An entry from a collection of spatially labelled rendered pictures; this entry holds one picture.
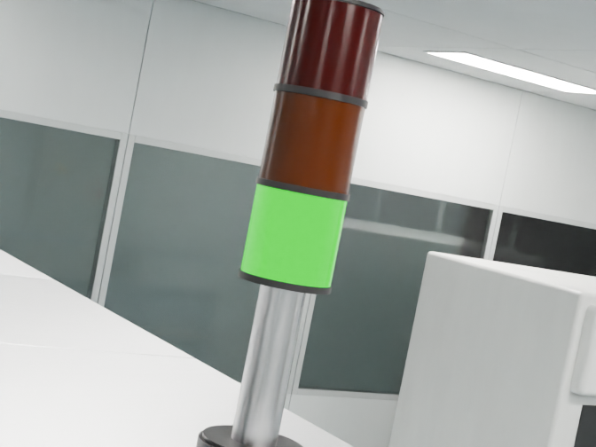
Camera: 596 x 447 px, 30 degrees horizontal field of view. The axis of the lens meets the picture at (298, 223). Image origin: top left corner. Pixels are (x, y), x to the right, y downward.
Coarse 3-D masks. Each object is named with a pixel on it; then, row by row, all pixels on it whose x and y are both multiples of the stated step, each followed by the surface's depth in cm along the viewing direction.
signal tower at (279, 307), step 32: (352, 0) 56; (320, 96) 56; (320, 192) 57; (288, 288) 57; (320, 288) 58; (256, 320) 59; (288, 320) 58; (256, 352) 59; (288, 352) 59; (256, 384) 59; (256, 416) 59
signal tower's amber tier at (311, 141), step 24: (288, 96) 57; (312, 96) 57; (288, 120) 57; (312, 120) 57; (336, 120) 57; (360, 120) 58; (264, 144) 59; (288, 144) 57; (312, 144) 57; (336, 144) 57; (264, 168) 58; (288, 168) 57; (312, 168) 57; (336, 168) 57
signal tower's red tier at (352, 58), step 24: (312, 0) 57; (288, 24) 58; (312, 24) 57; (336, 24) 56; (360, 24) 57; (288, 48) 58; (312, 48) 57; (336, 48) 56; (360, 48) 57; (288, 72) 57; (312, 72) 57; (336, 72) 56; (360, 72) 57; (360, 96) 58
